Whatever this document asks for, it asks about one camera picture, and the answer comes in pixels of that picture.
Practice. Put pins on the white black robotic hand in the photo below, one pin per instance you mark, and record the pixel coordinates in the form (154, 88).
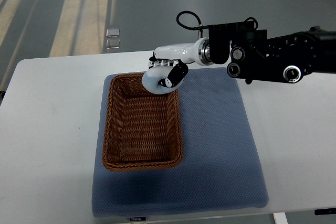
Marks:
(171, 62)

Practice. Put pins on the light blue plush toy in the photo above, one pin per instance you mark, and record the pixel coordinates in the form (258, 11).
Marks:
(151, 78)

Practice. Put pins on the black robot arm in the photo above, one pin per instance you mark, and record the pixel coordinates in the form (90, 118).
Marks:
(251, 55)

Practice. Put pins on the brown wicker basket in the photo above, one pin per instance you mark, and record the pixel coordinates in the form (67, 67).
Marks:
(142, 130)

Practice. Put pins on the lower metal floor plate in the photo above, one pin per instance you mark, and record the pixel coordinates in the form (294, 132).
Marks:
(112, 43)

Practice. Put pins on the metal floor plate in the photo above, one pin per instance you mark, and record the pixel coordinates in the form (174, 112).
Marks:
(112, 32)
(112, 43)

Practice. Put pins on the upper metal floor plate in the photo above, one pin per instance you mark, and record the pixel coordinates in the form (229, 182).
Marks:
(112, 32)

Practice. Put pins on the blue quilted mat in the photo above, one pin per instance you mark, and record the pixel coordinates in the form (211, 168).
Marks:
(220, 169)

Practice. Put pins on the black mat label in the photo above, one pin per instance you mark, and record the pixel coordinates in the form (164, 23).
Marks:
(135, 219)

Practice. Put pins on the black table edge clamp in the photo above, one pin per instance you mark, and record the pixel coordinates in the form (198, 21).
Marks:
(328, 211)

